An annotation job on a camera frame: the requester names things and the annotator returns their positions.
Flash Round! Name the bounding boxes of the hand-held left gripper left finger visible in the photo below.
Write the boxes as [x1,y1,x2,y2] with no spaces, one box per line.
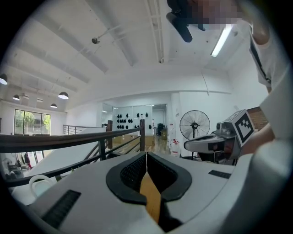
[27,151,164,234]

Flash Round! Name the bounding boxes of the person's right forearm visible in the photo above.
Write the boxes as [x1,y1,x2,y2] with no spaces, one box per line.
[241,124,276,156]

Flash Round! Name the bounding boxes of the group of black wall hangings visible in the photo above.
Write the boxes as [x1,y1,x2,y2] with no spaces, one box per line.
[116,112,154,130]

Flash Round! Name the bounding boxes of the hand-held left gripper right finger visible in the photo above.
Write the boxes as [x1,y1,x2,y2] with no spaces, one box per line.
[147,151,235,233]

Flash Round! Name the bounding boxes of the distant metal railing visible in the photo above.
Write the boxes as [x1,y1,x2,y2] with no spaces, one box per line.
[62,124,102,136]

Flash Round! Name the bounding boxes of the white mug with cartoon print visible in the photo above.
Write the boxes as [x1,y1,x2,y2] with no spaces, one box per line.
[28,174,56,200]

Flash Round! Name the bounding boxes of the black standing fan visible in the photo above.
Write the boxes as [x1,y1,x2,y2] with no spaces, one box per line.
[179,110,211,161]

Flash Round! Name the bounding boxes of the ceiling tube light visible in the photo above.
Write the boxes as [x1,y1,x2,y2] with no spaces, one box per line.
[210,23,234,58]

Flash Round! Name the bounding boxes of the black head-mounted camera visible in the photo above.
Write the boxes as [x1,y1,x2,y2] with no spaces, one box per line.
[166,0,206,43]

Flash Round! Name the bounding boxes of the black metal stair railing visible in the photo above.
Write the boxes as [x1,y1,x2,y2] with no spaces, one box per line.
[0,118,146,184]

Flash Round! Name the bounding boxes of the person's grey shirt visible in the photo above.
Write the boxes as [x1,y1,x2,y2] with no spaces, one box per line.
[248,20,293,92]

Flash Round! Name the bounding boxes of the white container with red label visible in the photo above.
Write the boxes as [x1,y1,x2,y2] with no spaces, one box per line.
[170,136,182,156]

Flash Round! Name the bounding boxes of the large window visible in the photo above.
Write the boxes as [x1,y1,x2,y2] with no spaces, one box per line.
[14,108,52,136]

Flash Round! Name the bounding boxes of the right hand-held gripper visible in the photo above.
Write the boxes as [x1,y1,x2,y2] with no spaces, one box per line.
[184,109,255,160]

